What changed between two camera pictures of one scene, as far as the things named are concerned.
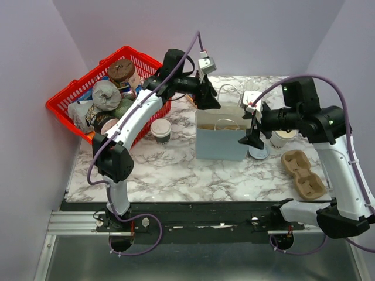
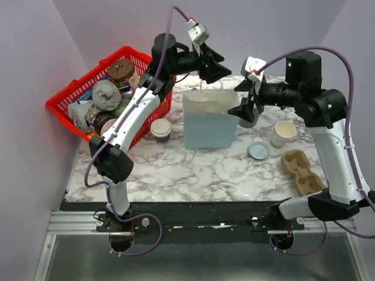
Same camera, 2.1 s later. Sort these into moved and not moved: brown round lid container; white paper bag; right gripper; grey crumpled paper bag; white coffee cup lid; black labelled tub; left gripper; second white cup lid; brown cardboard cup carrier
Moved: left gripper; white paper bag; right gripper
Not moved: brown cardboard cup carrier; white coffee cup lid; brown round lid container; second white cup lid; grey crumpled paper bag; black labelled tub
